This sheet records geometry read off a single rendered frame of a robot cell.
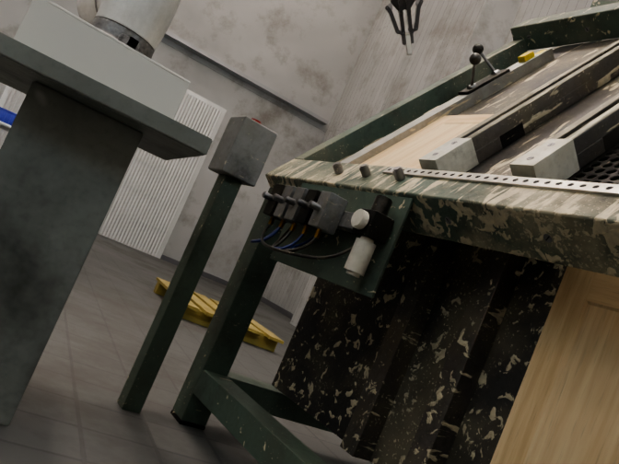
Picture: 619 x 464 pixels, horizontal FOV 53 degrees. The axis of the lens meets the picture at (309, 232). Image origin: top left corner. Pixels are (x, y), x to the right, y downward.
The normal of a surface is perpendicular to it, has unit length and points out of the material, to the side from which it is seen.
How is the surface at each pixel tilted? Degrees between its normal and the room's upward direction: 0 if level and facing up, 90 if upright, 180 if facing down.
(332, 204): 90
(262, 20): 90
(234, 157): 90
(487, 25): 90
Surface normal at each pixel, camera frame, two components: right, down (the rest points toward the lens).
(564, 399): -0.77, -0.38
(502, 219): -0.79, 0.48
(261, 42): 0.39, 0.08
